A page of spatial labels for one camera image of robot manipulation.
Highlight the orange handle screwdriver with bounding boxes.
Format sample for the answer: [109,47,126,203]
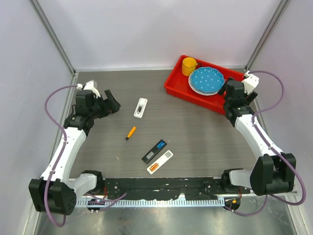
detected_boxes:
[121,126,136,146]

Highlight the black remote control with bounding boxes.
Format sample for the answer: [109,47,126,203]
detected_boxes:
[141,140,167,164]

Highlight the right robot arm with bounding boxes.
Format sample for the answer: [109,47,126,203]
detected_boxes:
[218,77,296,196]

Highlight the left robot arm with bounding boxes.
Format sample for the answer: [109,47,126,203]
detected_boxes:
[28,89,121,215]

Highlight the white remote far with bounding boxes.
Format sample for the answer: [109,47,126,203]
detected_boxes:
[133,98,148,119]

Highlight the white remote orange batteries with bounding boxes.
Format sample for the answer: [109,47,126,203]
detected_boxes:
[147,150,174,175]

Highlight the blue dotted plate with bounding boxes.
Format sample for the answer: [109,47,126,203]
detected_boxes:
[191,67,225,93]

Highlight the grey plate underneath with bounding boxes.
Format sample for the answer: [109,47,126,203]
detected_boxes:
[188,75,218,96]

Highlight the yellow mug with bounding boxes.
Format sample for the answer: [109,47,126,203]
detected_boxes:
[181,57,201,76]

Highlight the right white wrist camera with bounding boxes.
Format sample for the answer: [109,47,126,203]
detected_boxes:
[242,70,259,94]

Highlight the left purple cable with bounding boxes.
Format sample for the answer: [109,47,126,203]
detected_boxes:
[44,84,81,227]

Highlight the purple cable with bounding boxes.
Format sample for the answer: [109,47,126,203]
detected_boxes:
[44,84,81,227]
[224,70,307,216]

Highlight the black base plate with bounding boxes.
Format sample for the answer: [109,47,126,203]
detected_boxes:
[93,177,250,201]

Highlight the slotted cable duct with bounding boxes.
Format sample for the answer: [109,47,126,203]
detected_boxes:
[75,197,225,208]

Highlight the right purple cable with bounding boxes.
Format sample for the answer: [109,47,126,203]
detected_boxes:
[224,70,307,216]

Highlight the aluminium frame rail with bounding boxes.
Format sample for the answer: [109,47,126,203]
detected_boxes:
[250,190,298,196]

